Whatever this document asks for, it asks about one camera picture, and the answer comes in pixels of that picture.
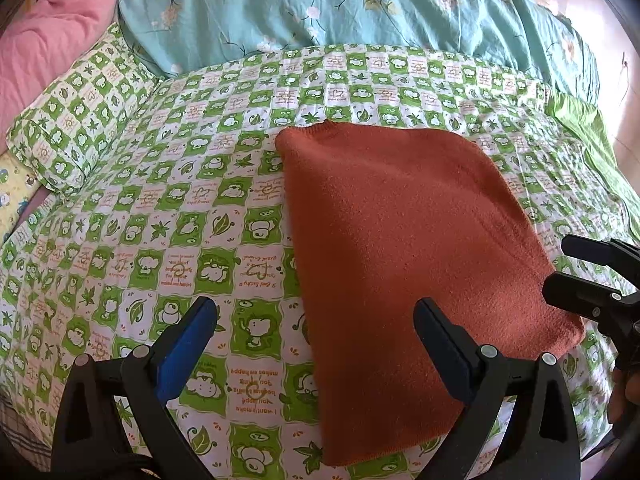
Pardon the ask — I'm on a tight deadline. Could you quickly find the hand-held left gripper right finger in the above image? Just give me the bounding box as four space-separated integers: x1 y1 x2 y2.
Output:
414 297 583 480

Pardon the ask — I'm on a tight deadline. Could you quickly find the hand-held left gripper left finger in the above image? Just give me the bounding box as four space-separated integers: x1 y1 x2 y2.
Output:
50 296 218 480

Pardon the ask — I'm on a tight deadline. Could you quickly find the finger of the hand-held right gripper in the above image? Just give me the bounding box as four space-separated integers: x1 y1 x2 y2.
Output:
542 271 640 322
561 234 640 275

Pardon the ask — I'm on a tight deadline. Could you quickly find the orange knitted sweater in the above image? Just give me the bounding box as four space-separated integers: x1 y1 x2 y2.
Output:
275 120 587 467

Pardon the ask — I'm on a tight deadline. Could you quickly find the person's right hand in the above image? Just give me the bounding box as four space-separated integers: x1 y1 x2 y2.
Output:
606 367 635 426

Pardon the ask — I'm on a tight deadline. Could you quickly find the plain green cloth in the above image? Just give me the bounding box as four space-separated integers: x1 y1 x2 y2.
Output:
545 92 640 241

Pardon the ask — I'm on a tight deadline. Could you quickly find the green checkered printed blanket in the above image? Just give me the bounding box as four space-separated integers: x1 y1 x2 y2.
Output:
0 42 640 480

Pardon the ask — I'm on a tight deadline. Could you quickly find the grey plaid cloth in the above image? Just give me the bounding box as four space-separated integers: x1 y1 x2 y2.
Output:
0 395 51 466

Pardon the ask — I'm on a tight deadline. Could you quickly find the yellow printed cloth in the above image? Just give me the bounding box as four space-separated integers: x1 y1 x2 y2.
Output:
0 152 43 246

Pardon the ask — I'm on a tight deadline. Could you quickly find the green checkered pillow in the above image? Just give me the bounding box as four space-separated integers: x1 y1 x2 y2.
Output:
5 22 161 198

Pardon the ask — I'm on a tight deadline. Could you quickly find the pink pillow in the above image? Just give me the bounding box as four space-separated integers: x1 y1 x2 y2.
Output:
0 0 151 136

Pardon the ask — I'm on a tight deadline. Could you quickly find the teal floral quilt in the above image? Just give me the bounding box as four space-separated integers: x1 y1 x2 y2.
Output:
117 0 601 106

